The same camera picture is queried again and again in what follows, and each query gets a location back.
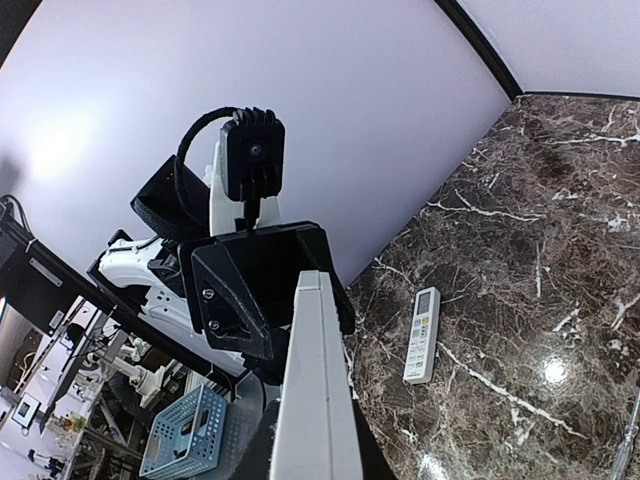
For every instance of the black right corner post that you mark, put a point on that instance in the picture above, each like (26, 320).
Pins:
(482, 47)

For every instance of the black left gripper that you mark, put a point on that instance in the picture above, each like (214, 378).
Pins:
(240, 286)

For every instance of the blue plastic basket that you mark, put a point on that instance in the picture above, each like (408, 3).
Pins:
(185, 438)

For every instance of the white TCL remote control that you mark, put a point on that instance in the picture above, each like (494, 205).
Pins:
(316, 435)

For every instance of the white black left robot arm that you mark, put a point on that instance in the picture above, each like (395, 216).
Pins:
(142, 278)

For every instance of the small white buttoned remote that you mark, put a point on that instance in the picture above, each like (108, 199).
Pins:
(421, 350)

